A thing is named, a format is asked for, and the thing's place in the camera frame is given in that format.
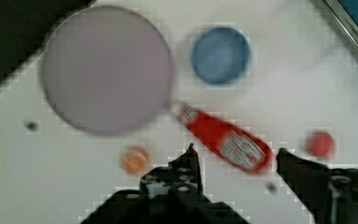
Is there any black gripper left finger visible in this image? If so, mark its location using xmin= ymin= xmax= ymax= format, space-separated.
xmin=139 ymin=143 xmax=205 ymax=196

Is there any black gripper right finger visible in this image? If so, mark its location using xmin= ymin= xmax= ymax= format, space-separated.
xmin=276 ymin=148 xmax=358 ymax=224

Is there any red plush ketchup bottle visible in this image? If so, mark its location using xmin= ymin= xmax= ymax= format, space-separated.
xmin=171 ymin=103 xmax=272 ymax=174

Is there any lavender round plate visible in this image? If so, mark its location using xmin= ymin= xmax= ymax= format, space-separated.
xmin=40 ymin=6 xmax=174 ymax=135

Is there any orange slice toy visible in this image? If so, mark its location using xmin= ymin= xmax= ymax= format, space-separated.
xmin=121 ymin=146 xmax=149 ymax=175

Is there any red strawberry toy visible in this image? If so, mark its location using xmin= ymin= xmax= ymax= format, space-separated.
xmin=305 ymin=131 xmax=335 ymax=158

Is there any blue bowl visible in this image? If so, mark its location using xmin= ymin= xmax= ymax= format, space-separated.
xmin=190 ymin=26 xmax=251 ymax=85

